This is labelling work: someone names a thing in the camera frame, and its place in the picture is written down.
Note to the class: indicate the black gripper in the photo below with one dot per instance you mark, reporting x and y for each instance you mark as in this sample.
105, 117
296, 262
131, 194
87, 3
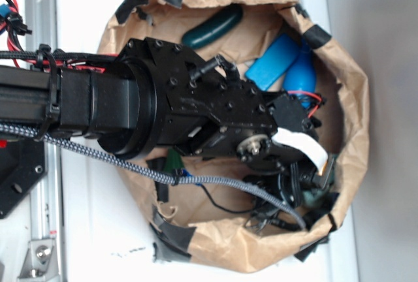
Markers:
203, 108

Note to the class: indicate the light blue terry cloth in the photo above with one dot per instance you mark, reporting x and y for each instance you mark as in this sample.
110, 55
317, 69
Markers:
317, 184

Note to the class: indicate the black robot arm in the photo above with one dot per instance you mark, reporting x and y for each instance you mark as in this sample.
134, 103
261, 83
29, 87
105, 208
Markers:
63, 101

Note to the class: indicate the blue plastic bottle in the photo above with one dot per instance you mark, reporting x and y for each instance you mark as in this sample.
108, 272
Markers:
301, 75

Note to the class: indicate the blue wooden block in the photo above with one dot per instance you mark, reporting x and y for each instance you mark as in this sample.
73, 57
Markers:
278, 57

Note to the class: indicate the brown paper bag bin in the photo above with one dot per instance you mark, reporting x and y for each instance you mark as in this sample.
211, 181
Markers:
212, 225

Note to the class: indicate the orange toy carrot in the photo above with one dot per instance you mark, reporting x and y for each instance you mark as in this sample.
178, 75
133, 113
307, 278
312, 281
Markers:
173, 161

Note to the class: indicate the dark green toy cucumber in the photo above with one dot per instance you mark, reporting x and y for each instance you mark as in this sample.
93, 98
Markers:
213, 28

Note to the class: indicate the aluminium rail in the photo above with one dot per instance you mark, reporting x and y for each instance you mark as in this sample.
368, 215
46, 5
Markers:
46, 204

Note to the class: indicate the black hexagonal base plate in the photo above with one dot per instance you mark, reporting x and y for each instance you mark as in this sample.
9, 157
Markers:
23, 164

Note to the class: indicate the metal corner bracket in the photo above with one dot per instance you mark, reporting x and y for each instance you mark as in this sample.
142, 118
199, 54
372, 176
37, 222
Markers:
40, 263

